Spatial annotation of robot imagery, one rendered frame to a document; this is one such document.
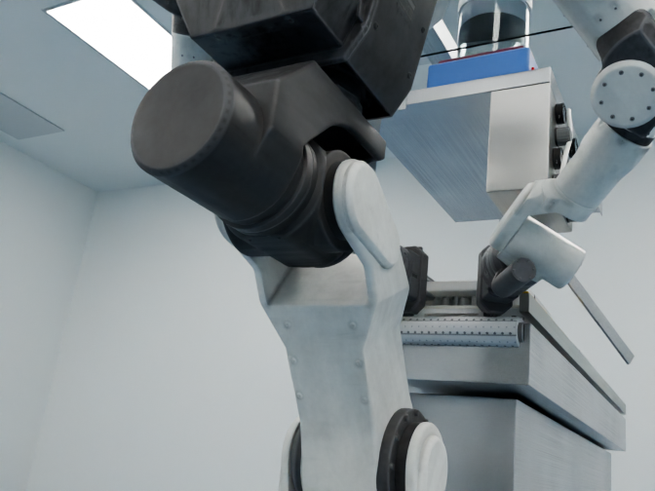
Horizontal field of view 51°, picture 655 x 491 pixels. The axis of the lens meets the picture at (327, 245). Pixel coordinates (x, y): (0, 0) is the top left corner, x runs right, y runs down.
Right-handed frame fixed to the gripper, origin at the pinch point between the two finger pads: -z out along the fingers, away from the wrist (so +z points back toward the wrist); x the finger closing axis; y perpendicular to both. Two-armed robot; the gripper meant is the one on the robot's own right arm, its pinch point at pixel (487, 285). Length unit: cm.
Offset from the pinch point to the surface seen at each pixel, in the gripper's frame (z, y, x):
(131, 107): -342, -177, -199
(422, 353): -3.0, -10.0, 12.6
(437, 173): -31.9, -4.4, -34.5
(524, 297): 8.1, 3.8, 3.5
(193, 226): -463, -139, -153
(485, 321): 4.7, -1.4, 7.4
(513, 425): -4.3, 6.5, 22.7
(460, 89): 2.7, -7.5, -36.2
